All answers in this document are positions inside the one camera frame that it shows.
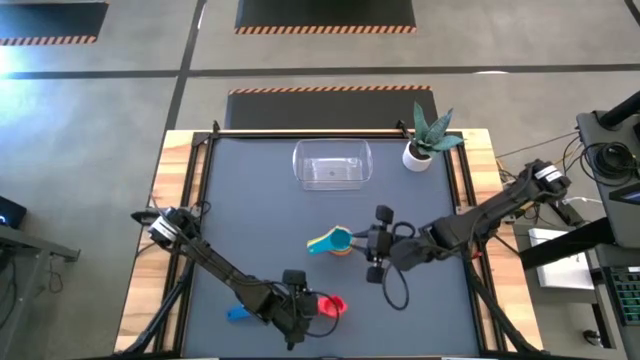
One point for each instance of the teal plastic measuring cup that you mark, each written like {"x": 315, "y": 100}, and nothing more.
{"x": 332, "y": 239}

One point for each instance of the dark tablet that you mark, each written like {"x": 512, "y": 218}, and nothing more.
{"x": 627, "y": 194}

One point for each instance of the keyboard with green keys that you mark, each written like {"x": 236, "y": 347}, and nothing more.
{"x": 627, "y": 295}

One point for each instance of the orange plastic measuring cup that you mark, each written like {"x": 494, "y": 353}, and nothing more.
{"x": 342, "y": 253}

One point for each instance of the grey table mat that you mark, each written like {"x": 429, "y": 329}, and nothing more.
{"x": 260, "y": 200}

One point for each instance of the green artificial plant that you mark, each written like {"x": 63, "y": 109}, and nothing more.
{"x": 432, "y": 137}

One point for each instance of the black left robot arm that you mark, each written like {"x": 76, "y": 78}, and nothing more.
{"x": 225, "y": 272}

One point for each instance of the red plastic measuring cup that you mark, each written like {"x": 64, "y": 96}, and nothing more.
{"x": 334, "y": 306}

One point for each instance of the white box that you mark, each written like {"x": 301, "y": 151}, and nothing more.
{"x": 565, "y": 270}

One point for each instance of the black diagonal brace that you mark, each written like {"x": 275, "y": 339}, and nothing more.
{"x": 565, "y": 245}

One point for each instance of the dark blue plastic measuring cup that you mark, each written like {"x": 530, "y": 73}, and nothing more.
{"x": 237, "y": 313}

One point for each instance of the black screen device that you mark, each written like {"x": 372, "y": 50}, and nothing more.
{"x": 10, "y": 212}

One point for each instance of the black computer mouse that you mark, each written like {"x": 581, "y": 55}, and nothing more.
{"x": 592, "y": 337}

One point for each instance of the black frame strut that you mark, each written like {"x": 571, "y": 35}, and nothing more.
{"x": 495, "y": 315}
{"x": 165, "y": 310}

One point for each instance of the black aluminium table frame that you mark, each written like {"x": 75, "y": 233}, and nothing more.
{"x": 457, "y": 170}

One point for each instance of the grey equipment cart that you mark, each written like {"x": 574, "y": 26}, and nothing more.
{"x": 595, "y": 130}

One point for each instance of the black striped-edge floor mat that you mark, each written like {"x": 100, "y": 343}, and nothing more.
{"x": 325, "y": 12}
{"x": 50, "y": 20}
{"x": 325, "y": 107}

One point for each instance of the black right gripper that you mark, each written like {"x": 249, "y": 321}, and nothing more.
{"x": 380, "y": 242}

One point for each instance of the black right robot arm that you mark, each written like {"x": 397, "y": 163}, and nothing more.
{"x": 475, "y": 220}

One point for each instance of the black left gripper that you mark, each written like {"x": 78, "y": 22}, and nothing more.
{"x": 296, "y": 312}

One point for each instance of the clear plastic basket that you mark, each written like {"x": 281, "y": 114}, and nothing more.
{"x": 332, "y": 172}

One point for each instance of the white plant pot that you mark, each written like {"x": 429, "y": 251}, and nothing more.
{"x": 412, "y": 162}

